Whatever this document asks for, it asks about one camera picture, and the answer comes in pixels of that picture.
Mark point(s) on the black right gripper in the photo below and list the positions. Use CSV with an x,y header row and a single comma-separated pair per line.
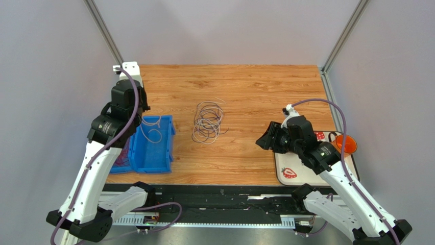
x,y
271,136

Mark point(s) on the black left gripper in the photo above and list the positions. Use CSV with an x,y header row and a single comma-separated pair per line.
x,y
145,106

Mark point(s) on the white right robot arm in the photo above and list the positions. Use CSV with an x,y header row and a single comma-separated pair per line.
x,y
364,221

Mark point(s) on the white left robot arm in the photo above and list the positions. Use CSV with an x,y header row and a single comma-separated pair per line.
x,y
81,214

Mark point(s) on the strawberry print tray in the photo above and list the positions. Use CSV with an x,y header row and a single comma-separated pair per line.
x,y
291,172

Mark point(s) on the blue plastic bin right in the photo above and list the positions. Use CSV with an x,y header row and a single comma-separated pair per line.
x,y
151,147

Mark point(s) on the blue plastic bin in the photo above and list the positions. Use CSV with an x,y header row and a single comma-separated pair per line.
x,y
122,164
151,147

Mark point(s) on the blue plastic bin left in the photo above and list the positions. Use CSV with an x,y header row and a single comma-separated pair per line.
x,y
122,164

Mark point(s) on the orange plastic cup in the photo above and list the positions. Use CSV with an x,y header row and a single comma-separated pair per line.
x,y
350,146

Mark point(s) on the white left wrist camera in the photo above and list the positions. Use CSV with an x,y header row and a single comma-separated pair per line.
x,y
132,68

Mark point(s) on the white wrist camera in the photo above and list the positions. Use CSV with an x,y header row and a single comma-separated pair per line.
x,y
132,68
289,112

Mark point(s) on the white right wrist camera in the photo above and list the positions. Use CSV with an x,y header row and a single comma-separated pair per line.
x,y
289,112

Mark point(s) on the aluminium frame post left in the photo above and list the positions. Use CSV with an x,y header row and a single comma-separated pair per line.
x,y
100,23

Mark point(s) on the aluminium frame post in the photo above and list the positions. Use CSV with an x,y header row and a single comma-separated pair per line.
x,y
100,23
345,34

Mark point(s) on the slotted white cable duct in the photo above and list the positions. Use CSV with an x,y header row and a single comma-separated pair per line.
x,y
141,221

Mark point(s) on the aluminium frame post right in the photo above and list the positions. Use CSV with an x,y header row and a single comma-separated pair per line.
x,y
345,34

